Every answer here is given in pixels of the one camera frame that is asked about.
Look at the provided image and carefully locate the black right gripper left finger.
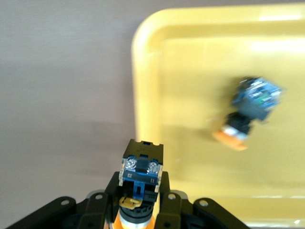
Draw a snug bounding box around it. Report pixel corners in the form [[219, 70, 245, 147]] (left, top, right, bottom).
[[82, 171, 121, 229]]

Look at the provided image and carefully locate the yellow push button switch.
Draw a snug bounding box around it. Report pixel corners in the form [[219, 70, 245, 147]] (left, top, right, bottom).
[[113, 139, 165, 229], [212, 76, 285, 151]]

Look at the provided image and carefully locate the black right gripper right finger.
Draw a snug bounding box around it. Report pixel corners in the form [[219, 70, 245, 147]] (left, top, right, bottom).
[[154, 171, 190, 229]]

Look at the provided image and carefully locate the yellow plastic tray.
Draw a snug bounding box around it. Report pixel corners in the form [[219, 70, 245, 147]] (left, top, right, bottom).
[[131, 3, 305, 229]]

